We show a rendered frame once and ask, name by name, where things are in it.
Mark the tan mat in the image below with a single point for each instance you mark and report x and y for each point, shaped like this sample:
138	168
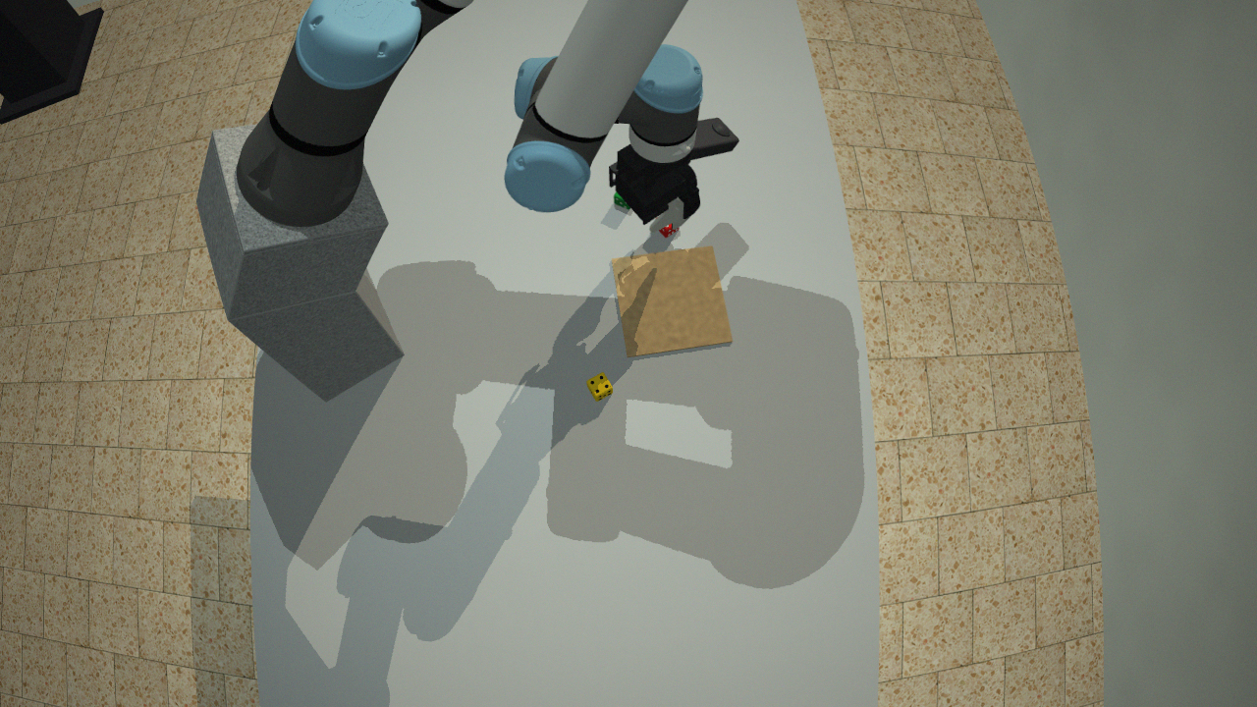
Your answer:
671	301

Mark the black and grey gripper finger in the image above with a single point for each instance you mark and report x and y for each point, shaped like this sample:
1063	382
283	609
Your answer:
679	211

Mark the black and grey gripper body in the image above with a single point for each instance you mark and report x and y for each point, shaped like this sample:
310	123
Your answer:
646	196

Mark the yellow die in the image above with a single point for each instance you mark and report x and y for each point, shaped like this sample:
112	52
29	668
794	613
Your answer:
599	386

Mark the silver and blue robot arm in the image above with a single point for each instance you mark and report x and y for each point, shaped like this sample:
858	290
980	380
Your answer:
347	54

